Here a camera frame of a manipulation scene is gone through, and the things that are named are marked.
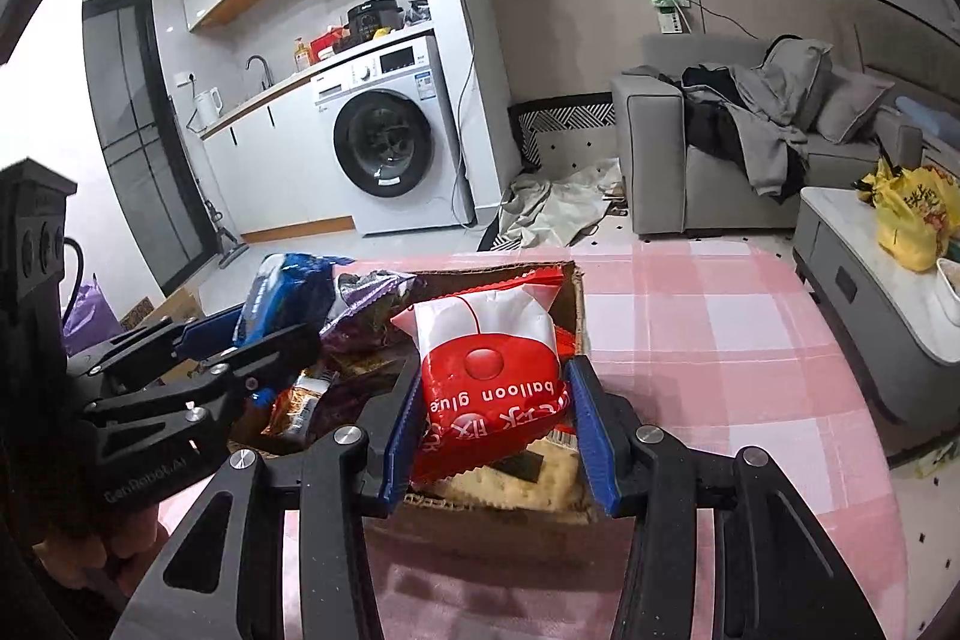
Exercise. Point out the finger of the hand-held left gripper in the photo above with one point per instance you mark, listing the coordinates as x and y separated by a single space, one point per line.
217 329
270 355

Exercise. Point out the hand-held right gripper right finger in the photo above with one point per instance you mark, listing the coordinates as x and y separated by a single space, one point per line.
592 430

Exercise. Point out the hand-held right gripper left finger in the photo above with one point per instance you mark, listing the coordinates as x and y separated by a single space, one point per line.
401 437

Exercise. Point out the fried noodle snack packet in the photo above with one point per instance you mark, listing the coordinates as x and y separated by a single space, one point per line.
296 401

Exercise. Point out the blue snack packet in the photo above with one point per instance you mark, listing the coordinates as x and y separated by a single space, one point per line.
285 287

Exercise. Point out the red white balloon print packet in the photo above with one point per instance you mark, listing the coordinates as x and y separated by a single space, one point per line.
480 377

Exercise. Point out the purple silver snack packet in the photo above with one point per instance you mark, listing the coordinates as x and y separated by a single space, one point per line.
364 302

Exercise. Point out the brown cardboard box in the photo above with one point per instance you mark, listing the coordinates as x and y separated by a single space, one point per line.
577 310

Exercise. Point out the person's left hand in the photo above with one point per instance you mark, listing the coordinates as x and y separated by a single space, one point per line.
97 550

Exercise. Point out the printed cardboard box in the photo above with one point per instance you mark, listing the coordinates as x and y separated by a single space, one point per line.
172 308

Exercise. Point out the purple plastic bag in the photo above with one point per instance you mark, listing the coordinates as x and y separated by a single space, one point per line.
86 314

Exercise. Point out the stick vacuum cleaner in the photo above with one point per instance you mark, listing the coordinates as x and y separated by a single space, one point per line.
229 242

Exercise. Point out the beige cracker packet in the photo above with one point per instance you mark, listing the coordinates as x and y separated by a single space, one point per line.
510 488

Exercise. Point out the pink plaid tablecloth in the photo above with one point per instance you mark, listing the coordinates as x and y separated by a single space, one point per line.
712 347

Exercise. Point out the white kitchen counter cabinet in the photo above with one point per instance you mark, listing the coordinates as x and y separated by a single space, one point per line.
262 160

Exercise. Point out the black framed glass door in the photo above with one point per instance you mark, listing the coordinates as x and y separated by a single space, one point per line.
135 123

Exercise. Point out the white kettle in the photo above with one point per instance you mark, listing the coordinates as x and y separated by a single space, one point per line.
206 109

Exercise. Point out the white washing machine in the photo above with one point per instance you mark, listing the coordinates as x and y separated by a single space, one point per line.
382 153

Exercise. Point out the white cloth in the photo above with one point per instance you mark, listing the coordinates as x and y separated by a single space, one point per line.
555 197

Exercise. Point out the kitchen faucet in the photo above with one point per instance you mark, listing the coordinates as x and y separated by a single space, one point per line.
262 66

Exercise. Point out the grey sofa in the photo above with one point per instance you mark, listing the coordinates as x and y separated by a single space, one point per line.
652 160

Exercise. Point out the yellow bottle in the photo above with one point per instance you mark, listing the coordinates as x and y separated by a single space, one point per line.
301 57

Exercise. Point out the grey coffee table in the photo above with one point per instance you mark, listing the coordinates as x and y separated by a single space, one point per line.
855 280

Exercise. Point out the red box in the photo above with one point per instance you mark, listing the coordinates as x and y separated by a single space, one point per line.
326 45

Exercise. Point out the black white patterned panel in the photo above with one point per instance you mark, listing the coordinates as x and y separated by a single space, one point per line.
562 123

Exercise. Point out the black pressure cooker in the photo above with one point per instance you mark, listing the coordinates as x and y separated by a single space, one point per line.
373 19

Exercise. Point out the pile of grey black clothes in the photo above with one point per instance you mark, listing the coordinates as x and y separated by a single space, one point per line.
757 123

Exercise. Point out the dark bag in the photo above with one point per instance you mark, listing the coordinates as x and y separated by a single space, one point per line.
417 12

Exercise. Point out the yellow plastic bag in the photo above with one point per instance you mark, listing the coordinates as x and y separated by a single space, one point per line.
911 212

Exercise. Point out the grey cushion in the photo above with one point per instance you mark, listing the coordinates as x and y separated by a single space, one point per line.
851 104

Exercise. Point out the blue cushion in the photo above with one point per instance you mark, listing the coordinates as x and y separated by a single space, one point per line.
930 115

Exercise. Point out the wall power strip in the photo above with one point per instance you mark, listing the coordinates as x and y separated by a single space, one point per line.
670 10

